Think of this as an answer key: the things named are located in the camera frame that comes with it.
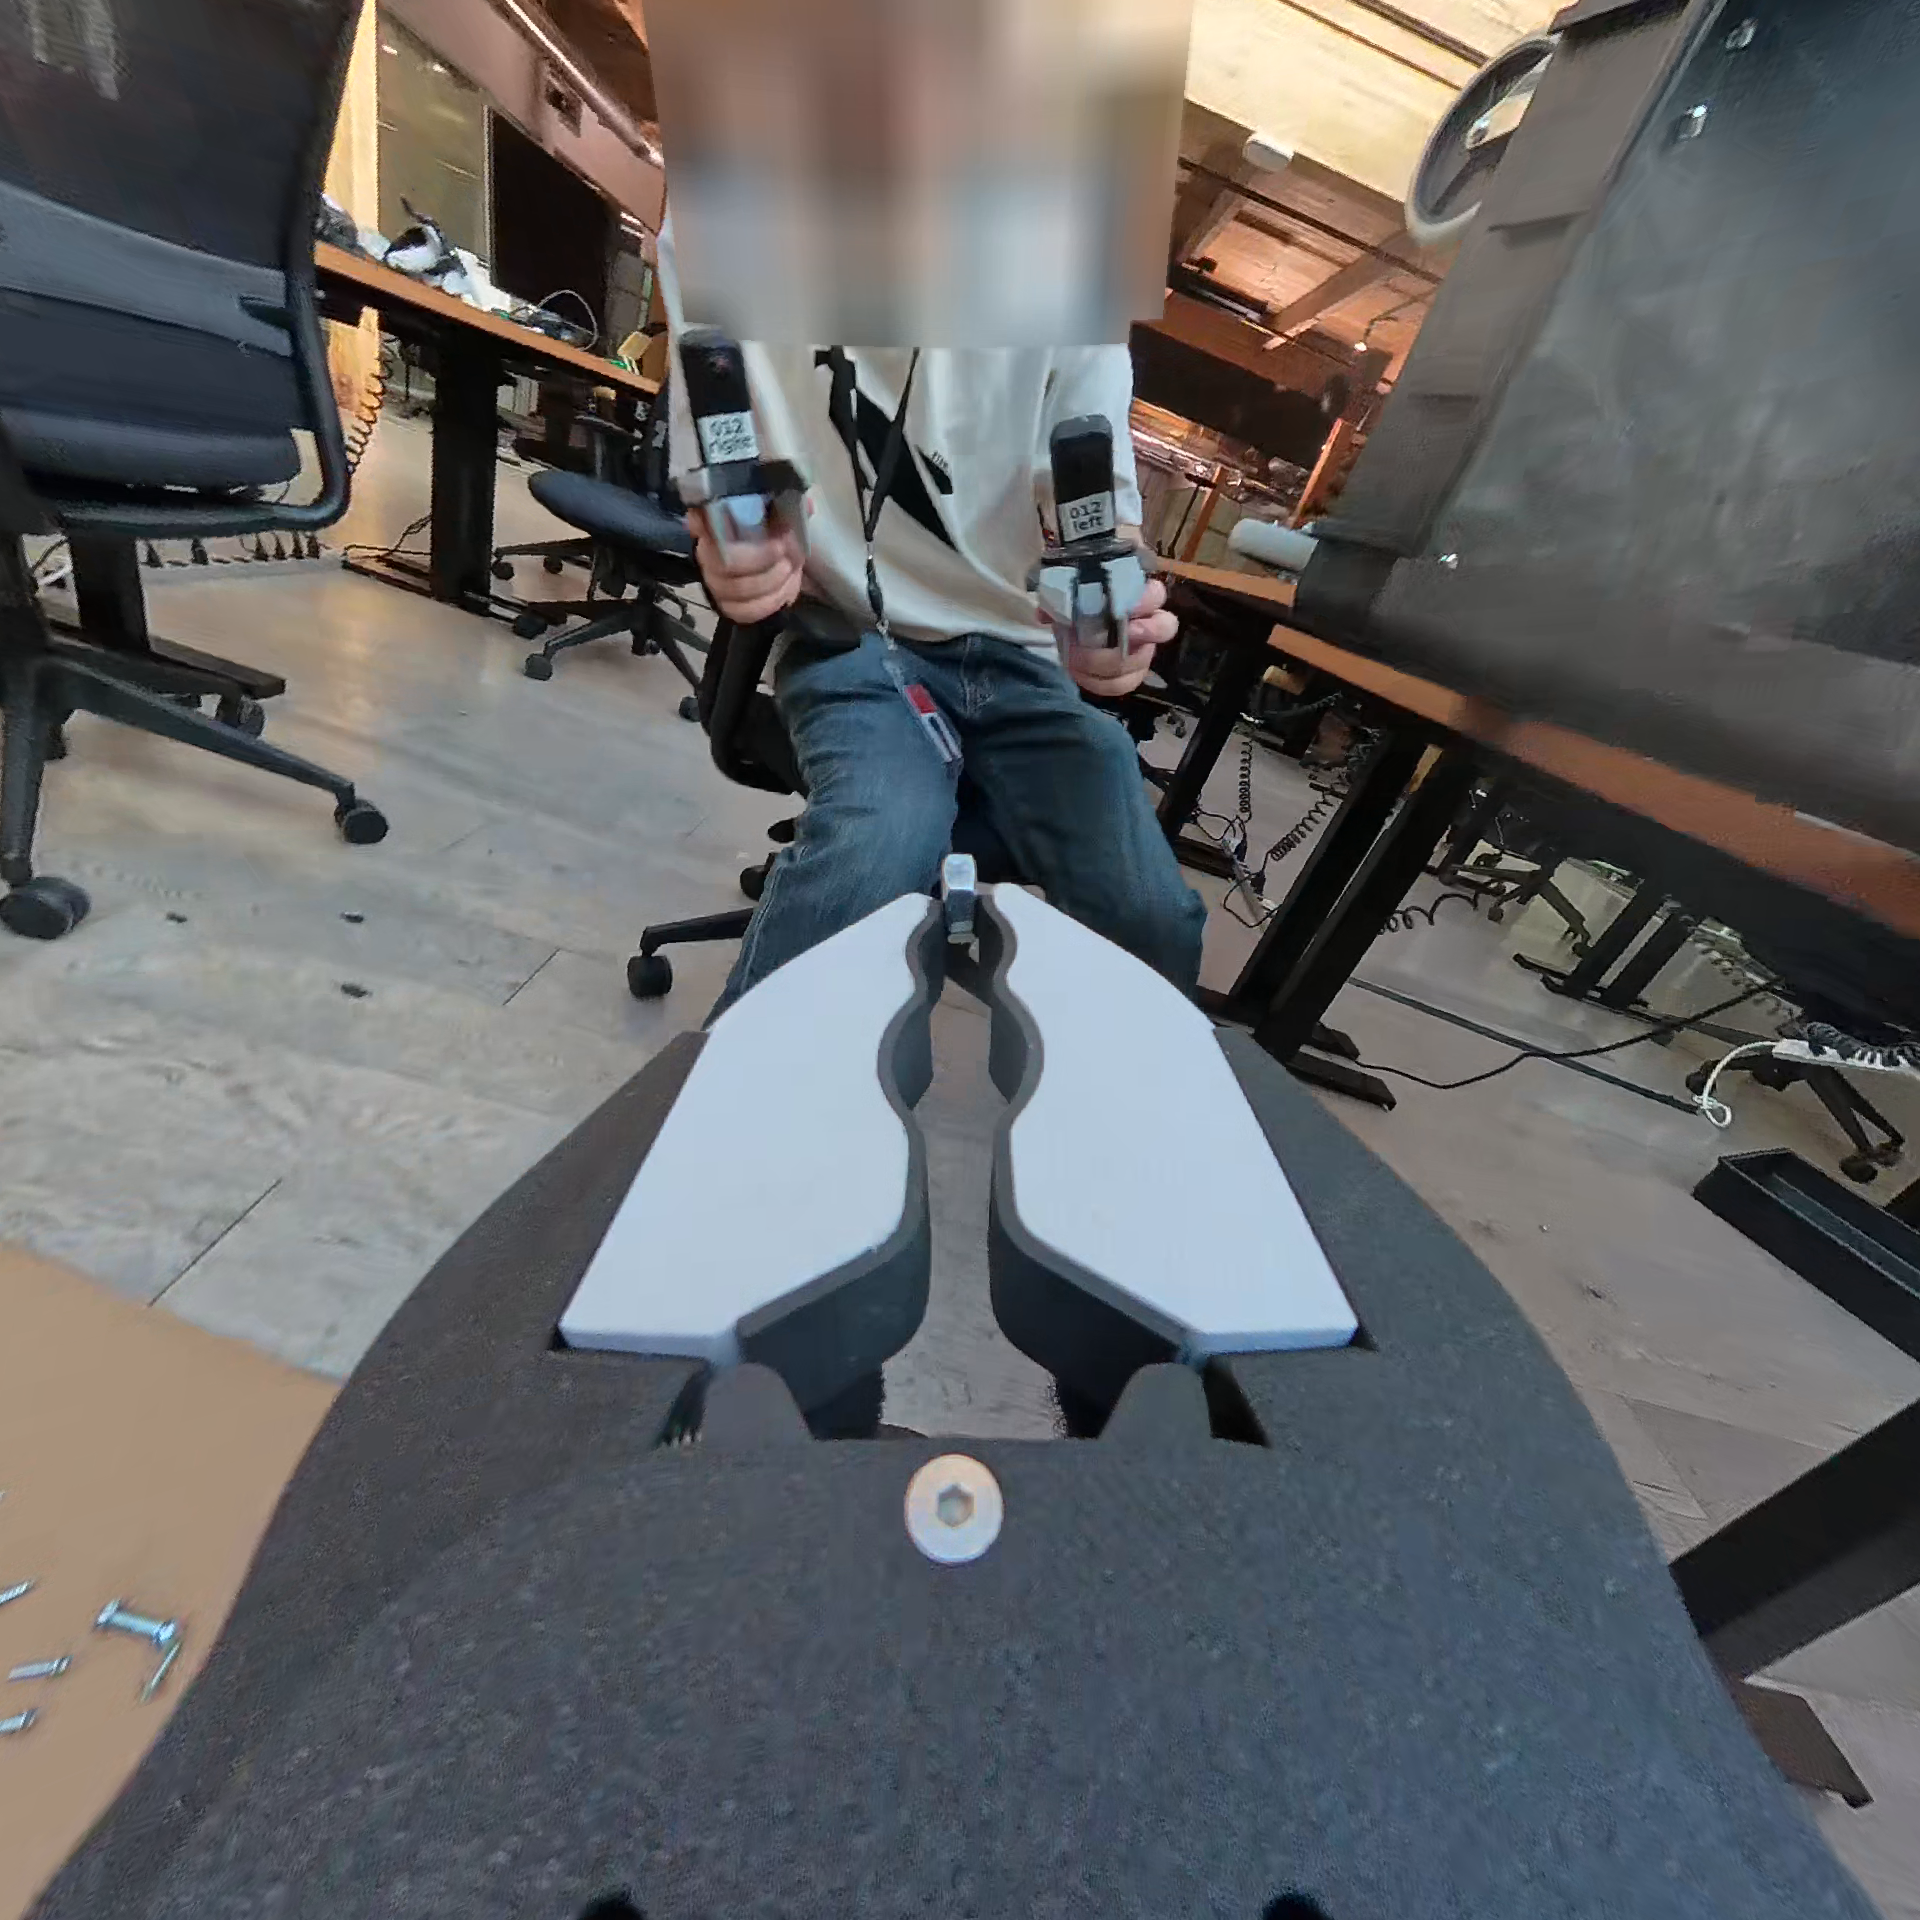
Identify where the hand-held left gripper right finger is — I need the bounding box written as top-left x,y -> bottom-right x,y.
971,886 -> 1360,1437

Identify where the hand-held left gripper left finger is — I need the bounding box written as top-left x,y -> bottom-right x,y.
555,892 -> 944,1437

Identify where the black panel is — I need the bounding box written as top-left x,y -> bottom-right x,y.
1290,0 -> 1920,709

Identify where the grey top wooden desk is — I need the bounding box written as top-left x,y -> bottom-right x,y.
1155,558 -> 1920,1811

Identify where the long wooden office desk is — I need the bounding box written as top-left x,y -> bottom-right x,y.
313,242 -> 675,612

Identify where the red id badge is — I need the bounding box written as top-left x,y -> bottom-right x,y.
897,660 -> 966,777

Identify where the brown cardboard sheet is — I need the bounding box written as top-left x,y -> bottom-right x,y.
0,1247 -> 351,1911

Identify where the dark swivel chair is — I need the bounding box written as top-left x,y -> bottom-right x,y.
491,411 -> 717,725

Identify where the white power strip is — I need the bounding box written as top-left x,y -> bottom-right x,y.
1769,1021 -> 1920,1083

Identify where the black mesh office chair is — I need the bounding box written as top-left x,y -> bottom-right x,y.
0,0 -> 396,944

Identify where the black computer monitor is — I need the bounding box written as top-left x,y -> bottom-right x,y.
484,112 -> 619,327

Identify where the white and black gadget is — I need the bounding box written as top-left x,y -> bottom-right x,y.
381,218 -> 490,288

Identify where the round white rimmed disc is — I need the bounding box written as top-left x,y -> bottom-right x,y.
1409,35 -> 1566,250

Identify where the black coiled cable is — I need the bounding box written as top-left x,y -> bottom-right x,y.
1263,740 -> 1450,935

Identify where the black lanyard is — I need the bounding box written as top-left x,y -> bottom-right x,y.
818,346 -> 922,651

